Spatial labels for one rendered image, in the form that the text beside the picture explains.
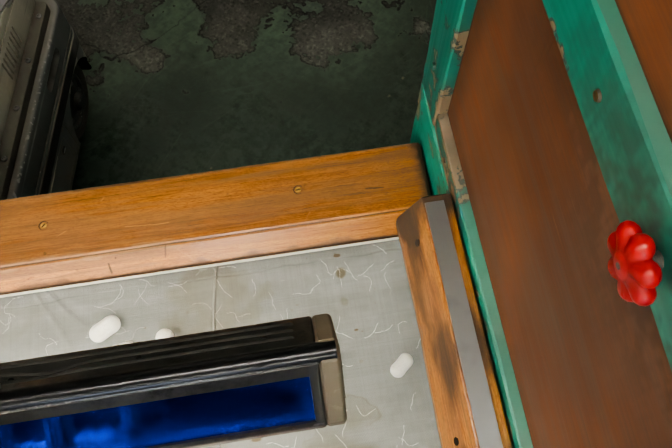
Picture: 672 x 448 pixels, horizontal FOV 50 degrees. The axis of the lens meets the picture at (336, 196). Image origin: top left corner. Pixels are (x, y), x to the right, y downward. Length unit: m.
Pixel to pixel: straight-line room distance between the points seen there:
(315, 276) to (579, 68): 0.52
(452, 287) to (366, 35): 1.30
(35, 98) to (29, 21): 0.17
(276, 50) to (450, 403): 1.36
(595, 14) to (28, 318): 0.73
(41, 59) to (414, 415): 1.11
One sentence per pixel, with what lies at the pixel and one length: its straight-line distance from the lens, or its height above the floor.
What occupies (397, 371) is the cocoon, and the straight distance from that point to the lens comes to 0.85.
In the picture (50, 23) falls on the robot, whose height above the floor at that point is 0.34.
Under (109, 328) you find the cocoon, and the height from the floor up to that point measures 0.76.
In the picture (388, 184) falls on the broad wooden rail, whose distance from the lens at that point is 0.92.
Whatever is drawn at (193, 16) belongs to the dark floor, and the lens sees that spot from 2.07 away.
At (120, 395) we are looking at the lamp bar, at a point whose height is 1.11.
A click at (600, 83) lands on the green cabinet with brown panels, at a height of 1.25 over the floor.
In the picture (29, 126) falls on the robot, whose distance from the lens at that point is 1.57.
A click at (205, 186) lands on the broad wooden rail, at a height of 0.76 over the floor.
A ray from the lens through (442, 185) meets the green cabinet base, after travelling 0.86.
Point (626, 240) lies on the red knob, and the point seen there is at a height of 1.25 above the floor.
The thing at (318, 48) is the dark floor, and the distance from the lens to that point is 1.97.
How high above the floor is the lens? 1.59
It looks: 65 degrees down
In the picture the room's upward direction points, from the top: straight up
